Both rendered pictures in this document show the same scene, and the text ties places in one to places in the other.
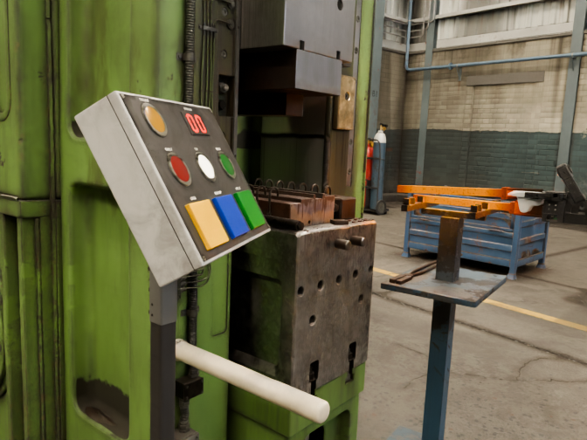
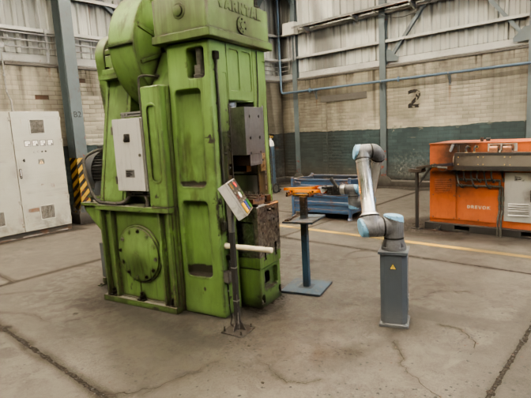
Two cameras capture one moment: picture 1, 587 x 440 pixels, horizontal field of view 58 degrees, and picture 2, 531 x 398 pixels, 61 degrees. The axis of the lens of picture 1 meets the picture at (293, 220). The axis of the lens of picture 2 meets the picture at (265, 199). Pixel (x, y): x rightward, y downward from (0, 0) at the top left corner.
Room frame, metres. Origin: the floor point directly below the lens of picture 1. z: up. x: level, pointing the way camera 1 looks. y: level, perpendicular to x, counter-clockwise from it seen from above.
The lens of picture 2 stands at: (-2.44, 0.44, 1.55)
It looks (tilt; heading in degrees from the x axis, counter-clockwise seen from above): 9 degrees down; 352
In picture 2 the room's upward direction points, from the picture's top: 3 degrees counter-clockwise
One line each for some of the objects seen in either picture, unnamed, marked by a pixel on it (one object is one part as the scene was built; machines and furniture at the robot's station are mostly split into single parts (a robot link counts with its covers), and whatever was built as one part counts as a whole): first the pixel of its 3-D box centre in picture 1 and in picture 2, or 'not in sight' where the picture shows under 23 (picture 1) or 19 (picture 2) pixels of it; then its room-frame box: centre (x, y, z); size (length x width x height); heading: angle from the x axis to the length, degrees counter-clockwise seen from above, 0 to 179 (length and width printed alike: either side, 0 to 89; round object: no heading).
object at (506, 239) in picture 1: (474, 227); (329, 195); (5.27, -1.84, 0.36); 1.20 x 0.80 x 0.72; 46
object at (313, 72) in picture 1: (260, 77); (236, 159); (1.55, 0.11, 1.32); 0.42 x 0.20 x 0.10; 51
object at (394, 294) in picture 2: not in sight; (394, 285); (0.75, -1.00, 0.30); 0.22 x 0.22 x 0.60; 60
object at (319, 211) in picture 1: (256, 202); (239, 199); (1.55, 0.11, 0.96); 0.42 x 0.20 x 0.09; 51
